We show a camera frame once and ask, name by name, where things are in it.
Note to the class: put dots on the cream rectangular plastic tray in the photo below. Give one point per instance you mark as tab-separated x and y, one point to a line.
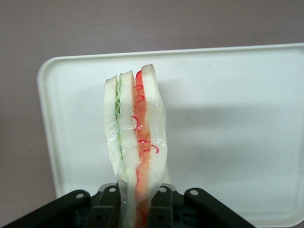
225	118

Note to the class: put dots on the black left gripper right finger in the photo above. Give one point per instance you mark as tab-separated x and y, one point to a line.
197	209

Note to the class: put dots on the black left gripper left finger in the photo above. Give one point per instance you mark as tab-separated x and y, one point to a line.
71	209

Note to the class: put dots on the triangular sandwich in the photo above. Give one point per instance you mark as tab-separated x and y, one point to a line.
142	133

